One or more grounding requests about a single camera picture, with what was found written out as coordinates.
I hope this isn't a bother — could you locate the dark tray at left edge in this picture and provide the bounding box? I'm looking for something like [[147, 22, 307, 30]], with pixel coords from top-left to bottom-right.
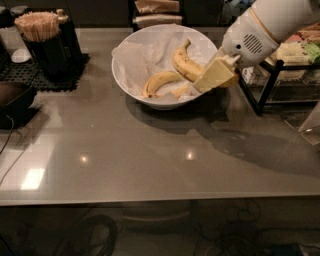
[[0, 81, 38, 130]]

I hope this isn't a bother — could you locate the dark bottle with stopper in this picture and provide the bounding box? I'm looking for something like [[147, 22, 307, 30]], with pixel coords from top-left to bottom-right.
[[56, 9, 82, 63]]

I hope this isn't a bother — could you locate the brown paper napkin stack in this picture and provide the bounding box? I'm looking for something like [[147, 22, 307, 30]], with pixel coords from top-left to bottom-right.
[[132, 0, 183, 29]]

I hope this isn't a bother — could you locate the black wire condiment rack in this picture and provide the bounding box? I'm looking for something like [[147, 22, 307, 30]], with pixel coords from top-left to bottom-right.
[[239, 59, 320, 115]]

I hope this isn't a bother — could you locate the white paper bowl liner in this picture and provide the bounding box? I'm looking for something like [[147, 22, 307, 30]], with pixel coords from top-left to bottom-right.
[[111, 24, 214, 105]]

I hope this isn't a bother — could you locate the black stirrer stick cup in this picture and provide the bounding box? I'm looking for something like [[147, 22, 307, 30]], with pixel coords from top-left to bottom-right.
[[23, 35, 69, 81]]

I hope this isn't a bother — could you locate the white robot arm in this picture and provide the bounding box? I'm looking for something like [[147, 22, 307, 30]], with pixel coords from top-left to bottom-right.
[[193, 0, 320, 94]]

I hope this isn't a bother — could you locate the clear shaker with dark lid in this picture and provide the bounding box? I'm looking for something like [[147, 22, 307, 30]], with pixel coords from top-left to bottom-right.
[[0, 6, 31, 63]]

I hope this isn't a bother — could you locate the black rubber mesh mat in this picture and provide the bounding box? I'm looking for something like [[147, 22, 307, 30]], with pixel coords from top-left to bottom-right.
[[0, 53, 90, 91]]

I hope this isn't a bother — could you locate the white ceramic bowl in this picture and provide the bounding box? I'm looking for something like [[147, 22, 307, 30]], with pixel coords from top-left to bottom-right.
[[111, 24, 219, 111]]

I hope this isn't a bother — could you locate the bundle of wooden stirrers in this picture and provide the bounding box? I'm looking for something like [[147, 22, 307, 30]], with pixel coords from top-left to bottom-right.
[[14, 12, 59, 42]]

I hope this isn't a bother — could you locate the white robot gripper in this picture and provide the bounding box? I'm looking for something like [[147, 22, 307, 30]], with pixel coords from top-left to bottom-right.
[[193, 8, 279, 93]]

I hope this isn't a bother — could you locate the black cable on left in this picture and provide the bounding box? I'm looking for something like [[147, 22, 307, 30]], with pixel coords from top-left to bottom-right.
[[0, 114, 32, 186]]

